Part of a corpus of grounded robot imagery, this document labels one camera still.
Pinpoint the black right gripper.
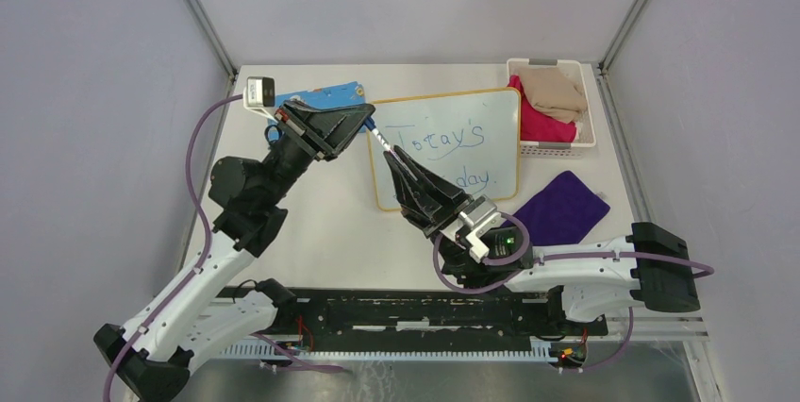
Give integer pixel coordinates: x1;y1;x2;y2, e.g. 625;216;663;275
387;144;484;279

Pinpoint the red cloth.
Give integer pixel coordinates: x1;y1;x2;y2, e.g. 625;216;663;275
508;75;577;142

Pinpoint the white plastic basket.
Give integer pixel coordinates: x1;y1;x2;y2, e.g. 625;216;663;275
507;59;596;159

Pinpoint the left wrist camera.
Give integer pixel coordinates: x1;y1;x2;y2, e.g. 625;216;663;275
242;76;275;116

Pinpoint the white whiteboard marker pen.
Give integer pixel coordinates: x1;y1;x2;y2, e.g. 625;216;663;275
371;127;394;154

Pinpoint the purple cloth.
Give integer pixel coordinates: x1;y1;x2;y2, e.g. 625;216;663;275
513;171;610;246

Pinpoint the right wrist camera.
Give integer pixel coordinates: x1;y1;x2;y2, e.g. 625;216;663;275
454;195;503;262

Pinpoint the blue cartoon cloth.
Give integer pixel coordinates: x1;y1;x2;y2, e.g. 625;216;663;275
269;81;366;112

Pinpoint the beige cloth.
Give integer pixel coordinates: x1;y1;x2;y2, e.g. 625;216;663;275
517;68;589;124

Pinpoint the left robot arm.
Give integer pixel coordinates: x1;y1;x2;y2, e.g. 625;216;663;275
93;99;375;401

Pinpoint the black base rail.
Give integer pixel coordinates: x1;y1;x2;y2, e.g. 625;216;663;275
258;288;608;353

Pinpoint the yellow framed whiteboard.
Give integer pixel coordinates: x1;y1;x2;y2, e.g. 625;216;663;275
373;88;522;201

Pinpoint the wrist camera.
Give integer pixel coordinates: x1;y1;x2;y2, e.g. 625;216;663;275
454;195;503;262
242;76;275;116

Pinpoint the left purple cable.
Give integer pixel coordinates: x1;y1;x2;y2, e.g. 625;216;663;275
101;93;351;402

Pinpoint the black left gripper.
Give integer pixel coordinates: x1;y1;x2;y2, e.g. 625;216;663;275
263;101;379;206

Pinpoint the white slotted cable duct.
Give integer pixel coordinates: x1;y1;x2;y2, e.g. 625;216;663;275
216;338;568;364

